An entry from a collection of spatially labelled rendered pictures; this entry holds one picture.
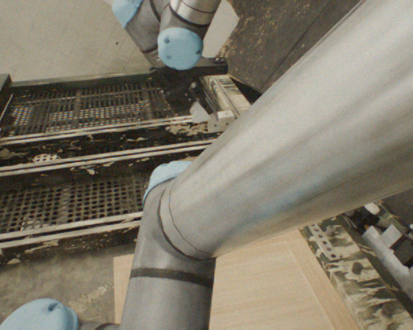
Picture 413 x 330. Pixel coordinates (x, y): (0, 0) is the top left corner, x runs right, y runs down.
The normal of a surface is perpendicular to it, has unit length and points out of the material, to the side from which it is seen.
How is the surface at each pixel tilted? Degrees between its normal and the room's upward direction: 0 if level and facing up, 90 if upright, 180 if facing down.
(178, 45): 90
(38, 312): 40
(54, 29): 90
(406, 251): 0
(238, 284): 57
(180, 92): 90
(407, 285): 0
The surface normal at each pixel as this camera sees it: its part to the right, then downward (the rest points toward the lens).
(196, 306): 0.66, -0.27
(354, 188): -0.19, 0.86
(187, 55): 0.00, 0.79
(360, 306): -0.02, -0.83
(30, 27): 0.14, 0.65
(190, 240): -0.48, 0.69
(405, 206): -0.83, -0.34
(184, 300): 0.43, -0.36
